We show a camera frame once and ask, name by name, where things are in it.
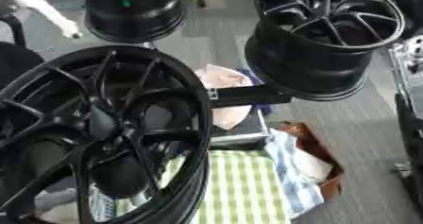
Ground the large black spoked wheel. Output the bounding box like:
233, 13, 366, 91
0, 44, 215, 224

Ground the black spoked wheel rim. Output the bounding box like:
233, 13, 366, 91
243, 0, 409, 102

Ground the black wheel rim with green mark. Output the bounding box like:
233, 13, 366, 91
73, 0, 189, 44

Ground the pale pink plastic bag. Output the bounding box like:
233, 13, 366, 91
193, 63, 257, 131

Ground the black metal beam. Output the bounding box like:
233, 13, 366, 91
206, 85, 295, 108

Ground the silver metal box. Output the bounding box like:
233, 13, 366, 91
210, 108, 271, 147

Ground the blue white cloth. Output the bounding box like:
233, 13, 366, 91
262, 129, 328, 219

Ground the brown cardboard box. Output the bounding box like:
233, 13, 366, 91
278, 121, 347, 200

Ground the white stand leg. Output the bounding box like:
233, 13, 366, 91
0, 0, 85, 40

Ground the dark chair frame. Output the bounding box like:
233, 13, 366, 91
0, 12, 28, 48

